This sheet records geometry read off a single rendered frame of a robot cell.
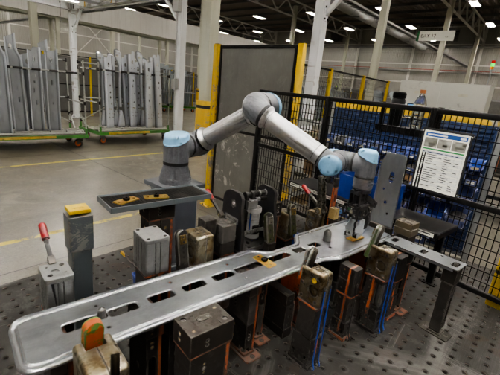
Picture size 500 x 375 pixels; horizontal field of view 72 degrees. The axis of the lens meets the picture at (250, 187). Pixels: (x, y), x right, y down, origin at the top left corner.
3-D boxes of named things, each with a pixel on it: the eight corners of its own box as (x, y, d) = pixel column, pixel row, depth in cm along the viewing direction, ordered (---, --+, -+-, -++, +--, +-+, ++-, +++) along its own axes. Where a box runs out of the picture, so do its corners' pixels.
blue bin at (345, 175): (382, 213, 169) (387, 187, 165) (335, 194, 192) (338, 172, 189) (401, 209, 178) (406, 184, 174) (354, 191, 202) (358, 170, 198)
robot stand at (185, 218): (142, 256, 172) (143, 178, 161) (176, 245, 187) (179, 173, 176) (167, 272, 159) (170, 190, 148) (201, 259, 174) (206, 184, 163)
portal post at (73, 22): (80, 120, 1098) (76, 7, 1006) (68, 117, 1154) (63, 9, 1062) (91, 120, 1124) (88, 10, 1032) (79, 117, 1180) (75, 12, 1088)
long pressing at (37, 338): (21, 391, 63) (20, 385, 62) (5, 323, 79) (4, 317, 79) (394, 237, 151) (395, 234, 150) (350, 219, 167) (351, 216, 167)
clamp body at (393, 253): (373, 340, 129) (393, 257, 119) (347, 322, 137) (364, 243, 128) (386, 330, 135) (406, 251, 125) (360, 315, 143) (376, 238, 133)
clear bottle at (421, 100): (417, 129, 178) (427, 89, 172) (405, 127, 182) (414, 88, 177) (423, 129, 182) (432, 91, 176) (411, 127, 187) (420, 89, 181)
